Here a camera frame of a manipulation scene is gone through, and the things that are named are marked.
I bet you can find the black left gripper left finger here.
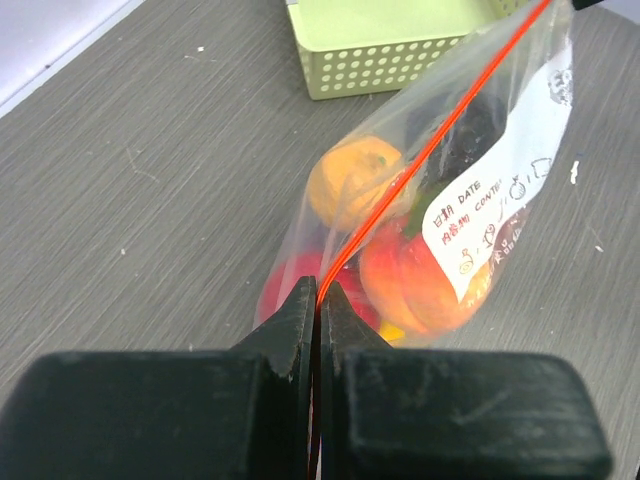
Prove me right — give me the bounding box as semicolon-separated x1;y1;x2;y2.
1;277;316;479

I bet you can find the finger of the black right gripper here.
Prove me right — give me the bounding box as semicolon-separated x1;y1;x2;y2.
572;0;603;11

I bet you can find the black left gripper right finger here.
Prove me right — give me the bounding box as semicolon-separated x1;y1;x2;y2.
317;285;614;479

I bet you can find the yellow banana toy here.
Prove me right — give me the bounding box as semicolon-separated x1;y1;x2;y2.
378;322;406;345

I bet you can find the red apple toy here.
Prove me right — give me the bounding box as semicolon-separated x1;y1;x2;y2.
259;249;381;331

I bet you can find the peach toy fruit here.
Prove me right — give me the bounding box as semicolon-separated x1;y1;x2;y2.
360;220;491;335

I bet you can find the dark purple plum toy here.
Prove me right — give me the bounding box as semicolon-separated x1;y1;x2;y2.
404;92;508;190

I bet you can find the clear zip top bag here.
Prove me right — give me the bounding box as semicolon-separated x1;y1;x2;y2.
254;1;574;347

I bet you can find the pale green perforated basket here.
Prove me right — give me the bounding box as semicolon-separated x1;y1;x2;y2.
286;0;527;101

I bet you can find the orange toy fruit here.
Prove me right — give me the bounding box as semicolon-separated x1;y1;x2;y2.
307;135;403;232

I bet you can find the green leafy vegetable toy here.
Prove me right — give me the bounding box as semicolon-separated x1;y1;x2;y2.
402;183;446;240

